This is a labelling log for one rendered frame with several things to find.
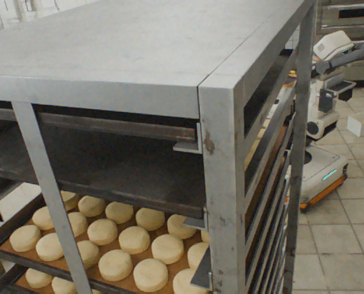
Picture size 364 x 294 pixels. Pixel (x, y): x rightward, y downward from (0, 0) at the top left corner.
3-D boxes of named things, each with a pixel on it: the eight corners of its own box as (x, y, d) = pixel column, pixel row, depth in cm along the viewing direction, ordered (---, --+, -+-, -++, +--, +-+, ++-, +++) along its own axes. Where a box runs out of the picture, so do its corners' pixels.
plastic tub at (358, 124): (359, 137, 379) (361, 123, 371) (346, 129, 397) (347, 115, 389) (383, 131, 384) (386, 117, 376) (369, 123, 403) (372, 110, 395)
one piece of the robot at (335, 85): (311, 109, 258) (314, 80, 247) (334, 97, 272) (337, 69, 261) (332, 115, 246) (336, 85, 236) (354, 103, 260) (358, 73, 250)
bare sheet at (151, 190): (141, 52, 100) (141, 46, 99) (292, 55, 85) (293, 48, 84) (-53, 166, 53) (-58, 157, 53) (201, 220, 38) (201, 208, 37)
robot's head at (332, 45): (309, 49, 245) (325, 33, 232) (327, 42, 255) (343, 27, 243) (322, 66, 242) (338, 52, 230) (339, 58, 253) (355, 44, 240)
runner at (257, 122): (287, 52, 88) (288, 40, 86) (299, 53, 87) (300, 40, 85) (182, 225, 38) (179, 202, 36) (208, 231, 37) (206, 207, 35)
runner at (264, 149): (285, 88, 92) (286, 77, 91) (297, 89, 91) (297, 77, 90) (189, 284, 42) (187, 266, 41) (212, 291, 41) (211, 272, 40)
